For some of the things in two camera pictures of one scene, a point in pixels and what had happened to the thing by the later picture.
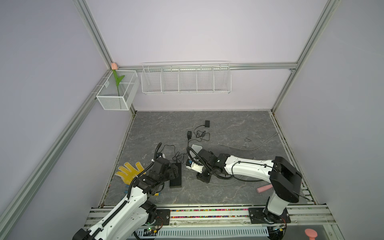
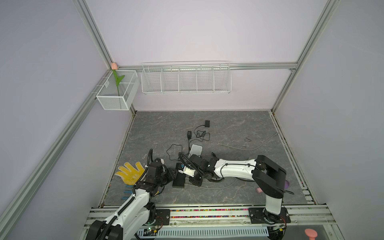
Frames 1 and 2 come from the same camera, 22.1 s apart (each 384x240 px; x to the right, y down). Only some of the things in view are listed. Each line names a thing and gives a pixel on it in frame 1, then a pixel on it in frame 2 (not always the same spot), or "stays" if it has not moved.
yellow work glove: (131, 173) stays
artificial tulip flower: (114, 67) stays
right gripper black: (200, 176) → (194, 181)
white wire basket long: (186, 77) stays
